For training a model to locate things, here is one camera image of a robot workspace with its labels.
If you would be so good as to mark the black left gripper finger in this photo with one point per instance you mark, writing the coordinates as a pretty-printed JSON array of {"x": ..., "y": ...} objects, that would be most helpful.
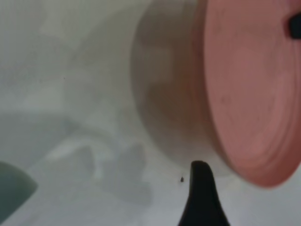
[{"x": 202, "y": 202}]

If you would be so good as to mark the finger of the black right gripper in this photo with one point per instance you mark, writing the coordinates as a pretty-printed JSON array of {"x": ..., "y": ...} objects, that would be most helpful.
[{"x": 295, "y": 27}]

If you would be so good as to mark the pink round plate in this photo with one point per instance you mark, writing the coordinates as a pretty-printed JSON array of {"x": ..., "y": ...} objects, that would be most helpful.
[{"x": 247, "y": 94}]

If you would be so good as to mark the green round plate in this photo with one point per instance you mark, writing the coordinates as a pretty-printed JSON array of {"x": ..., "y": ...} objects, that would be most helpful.
[{"x": 14, "y": 193}]

